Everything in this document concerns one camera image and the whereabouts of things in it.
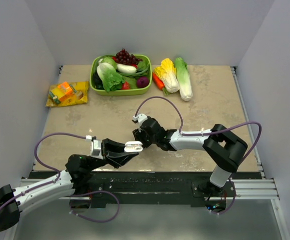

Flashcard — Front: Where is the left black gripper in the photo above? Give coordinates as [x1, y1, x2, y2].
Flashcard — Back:
[86, 138, 139, 172]

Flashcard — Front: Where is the white earbud charging case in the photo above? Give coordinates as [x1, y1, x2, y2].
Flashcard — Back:
[124, 141, 143, 153]

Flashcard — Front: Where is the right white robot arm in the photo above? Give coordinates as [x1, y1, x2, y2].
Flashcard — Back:
[132, 114, 248, 197]

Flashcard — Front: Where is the green plastic basket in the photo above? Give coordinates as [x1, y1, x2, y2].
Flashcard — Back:
[89, 54, 152, 97]

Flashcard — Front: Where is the orange carrot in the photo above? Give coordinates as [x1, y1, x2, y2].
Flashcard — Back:
[152, 72, 169, 96]

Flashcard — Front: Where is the green napa cabbage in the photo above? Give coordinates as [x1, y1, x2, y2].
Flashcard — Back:
[174, 57, 193, 102]

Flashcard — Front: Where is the red strawberry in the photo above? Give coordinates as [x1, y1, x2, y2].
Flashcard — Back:
[121, 81, 130, 90]

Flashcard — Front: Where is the yellow napa cabbage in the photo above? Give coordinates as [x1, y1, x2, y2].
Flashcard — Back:
[154, 58, 179, 94]

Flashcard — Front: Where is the yellow snack bag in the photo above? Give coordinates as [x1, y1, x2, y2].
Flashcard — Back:
[45, 81, 88, 108]

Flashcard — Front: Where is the green leafy vegetable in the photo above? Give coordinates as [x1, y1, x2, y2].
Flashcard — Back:
[118, 61, 149, 90]

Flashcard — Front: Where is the green lettuce head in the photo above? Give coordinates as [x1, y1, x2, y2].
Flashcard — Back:
[96, 62, 125, 92]

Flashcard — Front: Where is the white radish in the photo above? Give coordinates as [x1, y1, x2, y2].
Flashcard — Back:
[117, 63, 137, 74]

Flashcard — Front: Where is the orange juice carton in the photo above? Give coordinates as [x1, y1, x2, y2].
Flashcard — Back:
[49, 82, 77, 105]

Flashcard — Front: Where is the red grape bunch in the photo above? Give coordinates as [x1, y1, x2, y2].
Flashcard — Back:
[111, 48, 143, 65]

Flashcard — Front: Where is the round green cabbage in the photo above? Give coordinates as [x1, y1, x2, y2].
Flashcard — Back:
[98, 56, 117, 70]

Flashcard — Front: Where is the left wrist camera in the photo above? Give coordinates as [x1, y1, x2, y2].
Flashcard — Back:
[85, 135, 102, 159]

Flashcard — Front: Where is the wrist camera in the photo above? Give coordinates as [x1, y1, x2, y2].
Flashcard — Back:
[132, 113, 148, 128]
[85, 135, 102, 159]

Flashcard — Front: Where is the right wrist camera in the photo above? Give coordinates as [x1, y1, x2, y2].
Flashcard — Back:
[132, 113, 148, 128]

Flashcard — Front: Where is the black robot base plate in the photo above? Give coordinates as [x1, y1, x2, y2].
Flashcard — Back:
[75, 171, 236, 209]

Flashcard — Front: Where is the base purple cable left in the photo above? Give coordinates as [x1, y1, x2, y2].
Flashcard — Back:
[69, 190, 120, 223]

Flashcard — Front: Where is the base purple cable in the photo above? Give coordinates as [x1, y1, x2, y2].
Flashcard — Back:
[69, 190, 120, 223]
[208, 178, 237, 215]

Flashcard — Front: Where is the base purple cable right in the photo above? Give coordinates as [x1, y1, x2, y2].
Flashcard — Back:
[208, 178, 237, 215]

